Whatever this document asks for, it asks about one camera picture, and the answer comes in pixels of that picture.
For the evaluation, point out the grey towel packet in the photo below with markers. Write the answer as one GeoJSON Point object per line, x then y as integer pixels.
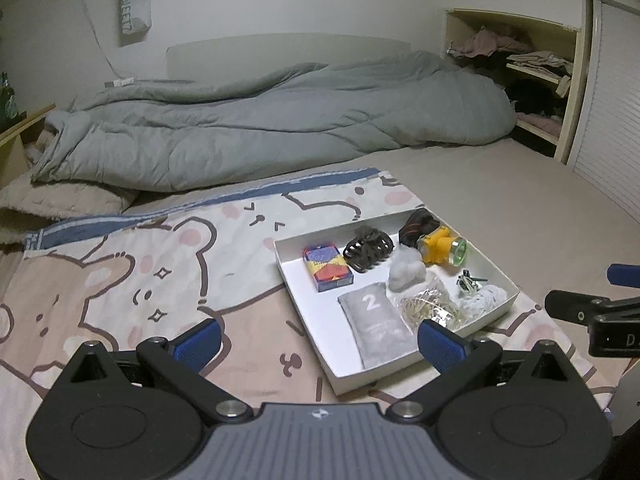
{"type": "Point", "coordinates": [375, 320]}

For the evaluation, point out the white headboard panel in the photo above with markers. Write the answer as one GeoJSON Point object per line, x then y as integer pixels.
{"type": "Point", "coordinates": [250, 52]}

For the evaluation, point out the cream wardrobe shelf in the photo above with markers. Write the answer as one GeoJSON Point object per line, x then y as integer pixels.
{"type": "Point", "coordinates": [575, 85]}

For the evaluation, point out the beige folded clothes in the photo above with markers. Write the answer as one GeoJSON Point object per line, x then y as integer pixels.
{"type": "Point", "coordinates": [540, 60]}

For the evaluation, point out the white shallow cardboard box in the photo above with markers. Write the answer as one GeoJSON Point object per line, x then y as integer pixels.
{"type": "Point", "coordinates": [320, 315]}

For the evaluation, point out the green glass bottle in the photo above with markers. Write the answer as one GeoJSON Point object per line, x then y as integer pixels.
{"type": "Point", "coordinates": [7, 102]}

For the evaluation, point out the green clothespin bundle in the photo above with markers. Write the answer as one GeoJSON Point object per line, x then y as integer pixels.
{"type": "Point", "coordinates": [467, 282]}

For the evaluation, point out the clear bag of rubber bands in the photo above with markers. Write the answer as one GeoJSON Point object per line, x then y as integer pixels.
{"type": "Point", "coordinates": [430, 305]}

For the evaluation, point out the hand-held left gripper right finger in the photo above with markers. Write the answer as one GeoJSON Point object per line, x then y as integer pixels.
{"type": "Point", "coordinates": [440, 345]}

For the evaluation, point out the white hanging bag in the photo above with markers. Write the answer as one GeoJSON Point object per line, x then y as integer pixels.
{"type": "Point", "coordinates": [135, 5]}

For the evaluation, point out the grey duvet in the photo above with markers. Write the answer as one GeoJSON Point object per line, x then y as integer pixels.
{"type": "Point", "coordinates": [250, 120]}

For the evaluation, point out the brown hair claw clip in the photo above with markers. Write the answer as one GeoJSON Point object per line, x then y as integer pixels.
{"type": "Point", "coordinates": [367, 252]}

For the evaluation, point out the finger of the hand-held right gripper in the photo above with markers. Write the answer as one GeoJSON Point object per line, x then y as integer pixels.
{"type": "Point", "coordinates": [567, 307]}
{"type": "Point", "coordinates": [625, 274]}

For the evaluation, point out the colourful card box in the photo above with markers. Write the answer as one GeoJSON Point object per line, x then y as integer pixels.
{"type": "Point", "coordinates": [327, 267]}

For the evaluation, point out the beige fuzzy blanket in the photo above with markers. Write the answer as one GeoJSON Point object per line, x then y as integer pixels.
{"type": "Point", "coordinates": [65, 201]}

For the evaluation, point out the white slatted wardrobe door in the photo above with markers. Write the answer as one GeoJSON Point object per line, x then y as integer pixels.
{"type": "Point", "coordinates": [610, 110]}

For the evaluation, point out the white charger plug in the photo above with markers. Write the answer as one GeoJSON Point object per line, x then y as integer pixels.
{"type": "Point", "coordinates": [120, 82]}

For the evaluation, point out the wooden bedside shelf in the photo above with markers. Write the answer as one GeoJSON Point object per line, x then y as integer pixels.
{"type": "Point", "coordinates": [12, 155]}

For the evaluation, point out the white cotton wad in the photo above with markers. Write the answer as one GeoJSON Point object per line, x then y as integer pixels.
{"type": "Point", "coordinates": [406, 270]}

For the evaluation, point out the cartoon printed blanket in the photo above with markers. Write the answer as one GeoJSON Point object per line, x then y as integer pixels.
{"type": "Point", "coordinates": [150, 260]}

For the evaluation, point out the beige bed sheet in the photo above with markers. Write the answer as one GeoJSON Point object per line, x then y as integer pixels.
{"type": "Point", "coordinates": [500, 185]}

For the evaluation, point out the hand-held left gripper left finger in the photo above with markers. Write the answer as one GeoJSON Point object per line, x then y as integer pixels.
{"type": "Point", "coordinates": [197, 344]}

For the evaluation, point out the pink folded clothes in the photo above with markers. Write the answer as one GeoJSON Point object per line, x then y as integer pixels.
{"type": "Point", "coordinates": [540, 122]}

